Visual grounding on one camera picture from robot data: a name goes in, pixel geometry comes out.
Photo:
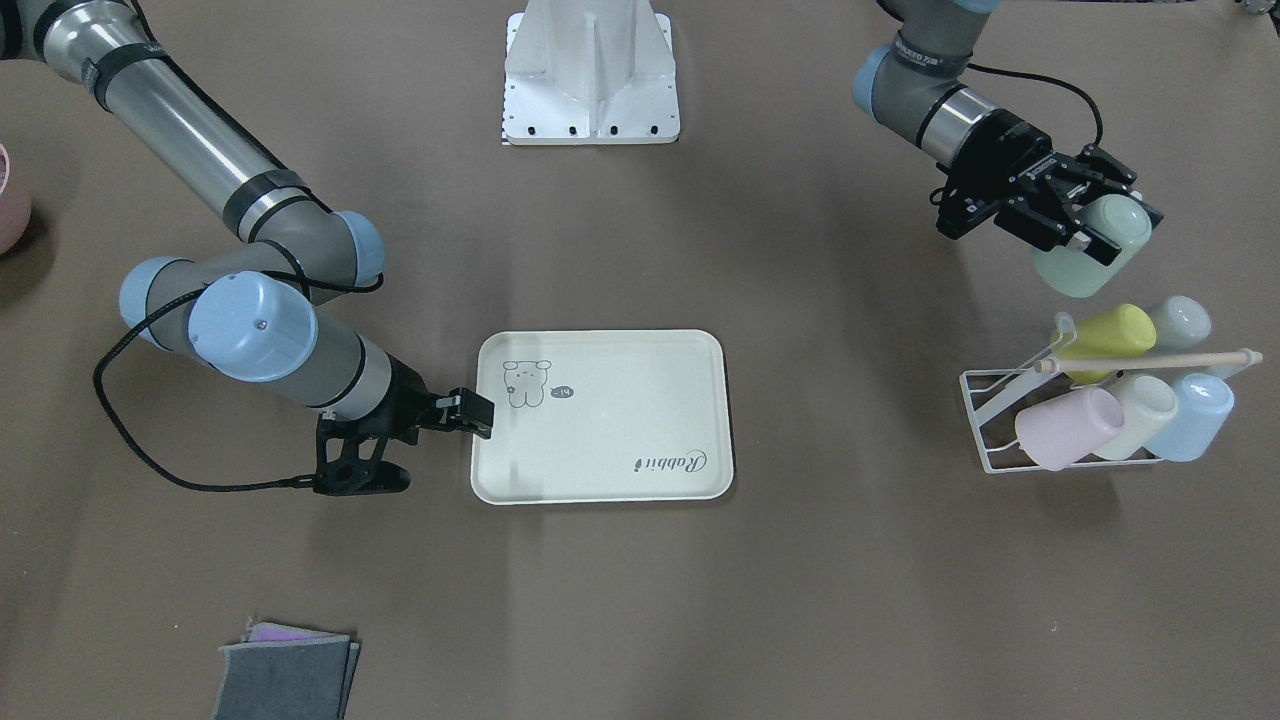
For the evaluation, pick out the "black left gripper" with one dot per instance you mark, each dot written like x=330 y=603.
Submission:
x=1003 y=146

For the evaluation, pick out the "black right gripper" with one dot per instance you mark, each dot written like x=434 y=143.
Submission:
x=407 y=396

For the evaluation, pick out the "green cup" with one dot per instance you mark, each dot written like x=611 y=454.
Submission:
x=1116 y=228

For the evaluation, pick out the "cream rabbit tray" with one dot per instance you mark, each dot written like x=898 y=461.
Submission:
x=603 y=416

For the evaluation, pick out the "white wire cup rack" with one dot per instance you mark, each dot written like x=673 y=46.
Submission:
x=992 y=397

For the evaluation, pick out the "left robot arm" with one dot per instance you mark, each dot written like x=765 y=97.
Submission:
x=913 y=85

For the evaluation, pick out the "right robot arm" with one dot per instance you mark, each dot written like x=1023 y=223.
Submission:
x=255 y=312

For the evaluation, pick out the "yellow cup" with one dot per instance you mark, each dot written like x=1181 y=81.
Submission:
x=1125 y=330

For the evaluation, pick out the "grey cup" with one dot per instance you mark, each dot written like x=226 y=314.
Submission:
x=1180 y=324

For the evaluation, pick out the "cream cup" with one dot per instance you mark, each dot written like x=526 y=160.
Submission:
x=1148 y=405

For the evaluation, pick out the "pink cup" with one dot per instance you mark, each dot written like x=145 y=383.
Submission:
x=1061 y=431

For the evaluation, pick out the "light blue cup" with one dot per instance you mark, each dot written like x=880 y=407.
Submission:
x=1204 y=403

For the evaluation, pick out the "grey folded cloth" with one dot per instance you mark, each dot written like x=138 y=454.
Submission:
x=278 y=671

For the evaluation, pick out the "pink bowl with ice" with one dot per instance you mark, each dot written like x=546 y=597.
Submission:
x=16 y=203

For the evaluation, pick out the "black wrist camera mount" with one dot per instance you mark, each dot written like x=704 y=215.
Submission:
x=959 y=212

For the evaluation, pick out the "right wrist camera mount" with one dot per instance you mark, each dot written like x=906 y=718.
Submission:
x=350 y=458

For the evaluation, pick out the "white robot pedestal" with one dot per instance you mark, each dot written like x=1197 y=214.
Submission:
x=580 y=73

